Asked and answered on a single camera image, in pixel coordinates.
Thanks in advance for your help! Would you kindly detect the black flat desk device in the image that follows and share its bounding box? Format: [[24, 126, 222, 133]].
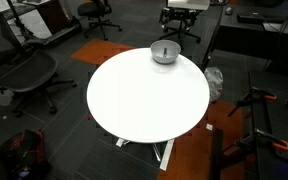
[[236, 12, 265, 25]]

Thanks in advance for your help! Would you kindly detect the black mesh office chair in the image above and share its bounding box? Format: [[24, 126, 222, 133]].
[[0, 4, 78, 118]]

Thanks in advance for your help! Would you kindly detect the black upright post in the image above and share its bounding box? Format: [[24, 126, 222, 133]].
[[210, 128, 225, 180]]

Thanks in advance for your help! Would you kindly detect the black office desk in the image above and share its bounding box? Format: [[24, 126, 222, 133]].
[[200, 1, 288, 74]]

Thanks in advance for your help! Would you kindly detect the white desk with cabinets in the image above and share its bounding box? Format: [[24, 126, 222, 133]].
[[3, 0, 54, 40]]

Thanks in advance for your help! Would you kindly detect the red and black backpack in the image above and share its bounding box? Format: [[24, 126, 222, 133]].
[[0, 129, 52, 180]]

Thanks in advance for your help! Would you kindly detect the white metal table base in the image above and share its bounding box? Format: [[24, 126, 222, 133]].
[[115, 137, 176, 172]]

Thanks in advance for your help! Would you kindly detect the black swivel office chair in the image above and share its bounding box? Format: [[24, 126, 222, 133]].
[[76, 0, 123, 42]]

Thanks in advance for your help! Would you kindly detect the office chair carrying white board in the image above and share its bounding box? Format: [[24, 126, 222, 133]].
[[159, 0, 212, 44]]

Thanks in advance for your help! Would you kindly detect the grey round bowl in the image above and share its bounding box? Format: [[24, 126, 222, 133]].
[[150, 39, 182, 65]]

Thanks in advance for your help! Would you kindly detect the orange handled bar clamp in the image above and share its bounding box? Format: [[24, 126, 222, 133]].
[[233, 128, 288, 158], [227, 86, 278, 118]]

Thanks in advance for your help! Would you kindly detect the black workbench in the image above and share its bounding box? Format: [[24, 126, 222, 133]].
[[248, 69, 288, 180]]

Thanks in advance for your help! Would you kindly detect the black electric scooter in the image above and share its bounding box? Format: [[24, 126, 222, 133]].
[[5, 0, 84, 48]]

